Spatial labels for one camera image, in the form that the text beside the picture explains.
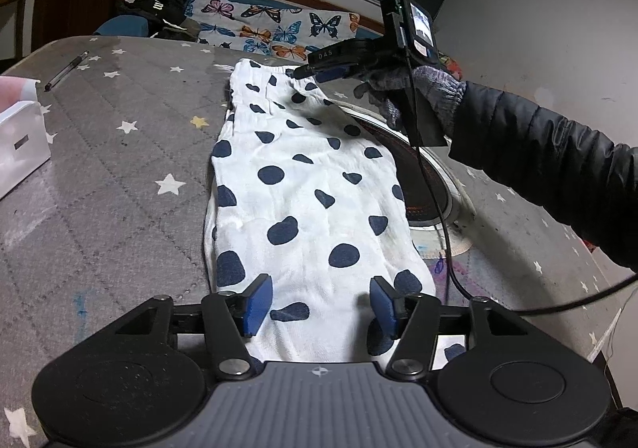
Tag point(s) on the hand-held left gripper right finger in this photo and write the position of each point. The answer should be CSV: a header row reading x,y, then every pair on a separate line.
x,y
381,308

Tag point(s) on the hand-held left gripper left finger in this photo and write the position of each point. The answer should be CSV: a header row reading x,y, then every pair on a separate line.
x,y
259,306

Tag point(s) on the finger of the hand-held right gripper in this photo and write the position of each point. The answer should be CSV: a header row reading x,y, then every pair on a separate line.
x,y
329,75

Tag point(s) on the white polka dot pants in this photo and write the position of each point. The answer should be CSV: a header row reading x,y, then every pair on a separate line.
x,y
309,189

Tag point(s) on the person's right forearm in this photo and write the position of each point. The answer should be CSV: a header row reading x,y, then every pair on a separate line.
x,y
538,149

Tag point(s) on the person's right hand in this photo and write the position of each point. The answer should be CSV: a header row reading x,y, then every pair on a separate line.
x,y
438,84

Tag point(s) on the butterfly-print cushion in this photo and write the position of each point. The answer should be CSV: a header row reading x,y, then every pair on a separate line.
x,y
269,24

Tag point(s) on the round electric hotplate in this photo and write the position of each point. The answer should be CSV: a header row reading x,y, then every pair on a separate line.
x,y
413,174

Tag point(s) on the grey star-print quilted cover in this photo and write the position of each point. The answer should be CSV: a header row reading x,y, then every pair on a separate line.
x,y
114,169

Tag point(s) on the blue cloth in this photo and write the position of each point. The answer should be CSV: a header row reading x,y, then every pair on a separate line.
x,y
122,25

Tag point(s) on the black pen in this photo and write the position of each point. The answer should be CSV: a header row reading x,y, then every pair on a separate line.
x,y
66,71

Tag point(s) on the white box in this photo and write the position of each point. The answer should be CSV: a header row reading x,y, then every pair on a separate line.
x,y
20,144

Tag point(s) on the wooden sofa frame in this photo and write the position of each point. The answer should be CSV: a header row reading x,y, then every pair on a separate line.
x,y
369,22

